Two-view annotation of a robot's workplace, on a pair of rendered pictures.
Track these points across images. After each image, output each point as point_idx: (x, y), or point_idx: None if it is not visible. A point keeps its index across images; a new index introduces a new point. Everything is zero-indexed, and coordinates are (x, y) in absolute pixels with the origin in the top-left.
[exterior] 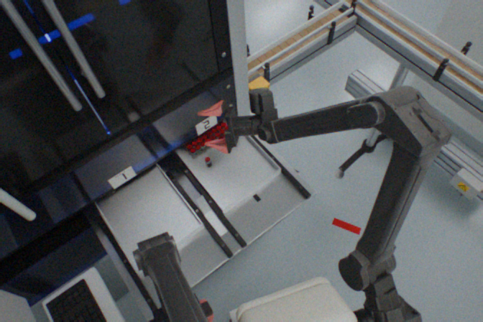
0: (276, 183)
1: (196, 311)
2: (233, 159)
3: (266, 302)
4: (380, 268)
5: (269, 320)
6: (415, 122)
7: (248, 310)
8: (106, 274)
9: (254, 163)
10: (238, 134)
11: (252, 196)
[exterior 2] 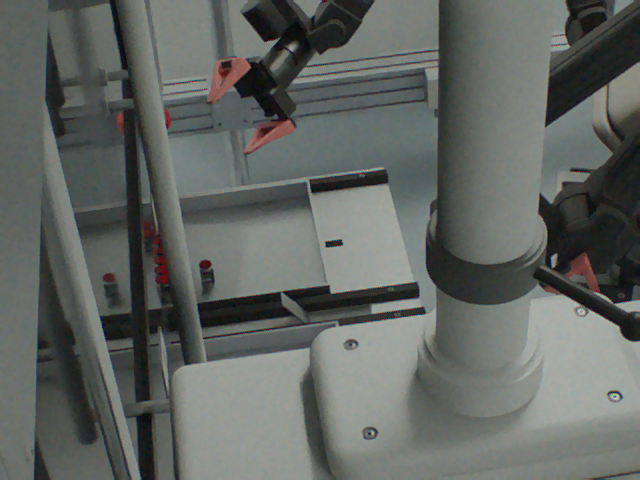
0: (326, 208)
1: (632, 2)
2: (227, 244)
3: (606, 95)
4: (610, 17)
5: (638, 74)
6: None
7: (606, 113)
8: None
9: (261, 219)
10: (285, 83)
11: (326, 248)
